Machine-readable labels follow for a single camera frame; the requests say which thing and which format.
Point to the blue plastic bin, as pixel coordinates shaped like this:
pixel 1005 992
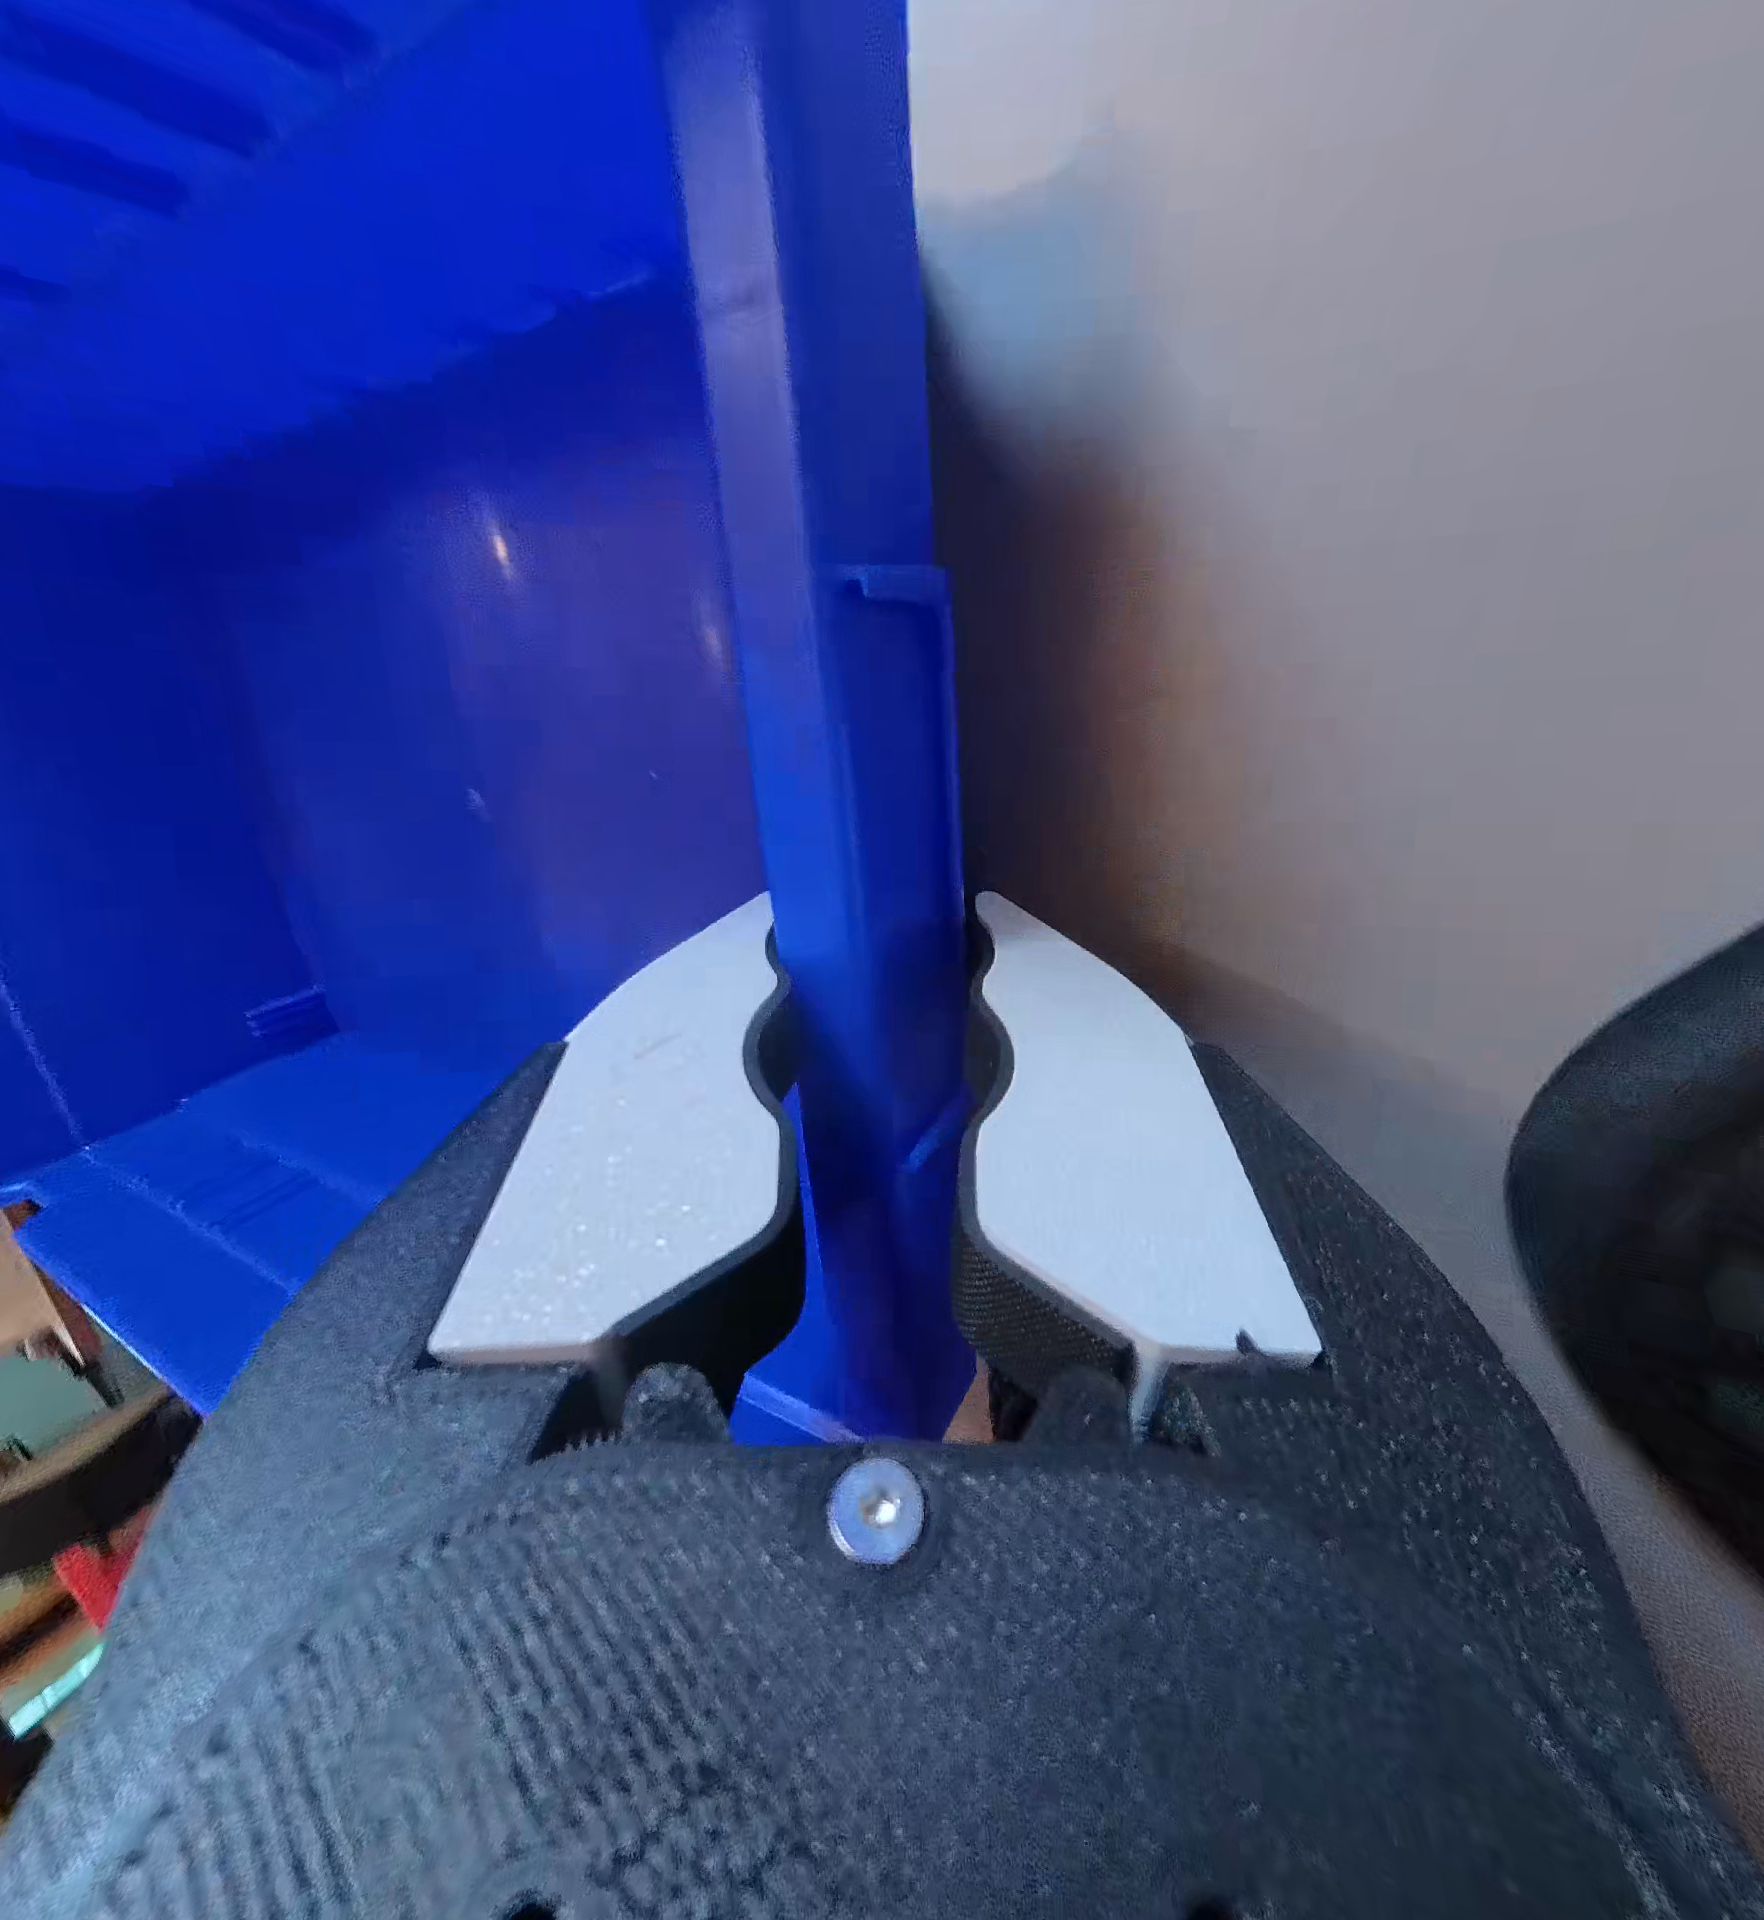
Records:
pixel 373 720

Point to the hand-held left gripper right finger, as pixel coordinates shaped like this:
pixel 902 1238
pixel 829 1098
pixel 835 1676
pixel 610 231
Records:
pixel 1122 1185

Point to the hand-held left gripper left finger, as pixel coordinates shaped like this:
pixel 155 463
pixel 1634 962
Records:
pixel 628 1185

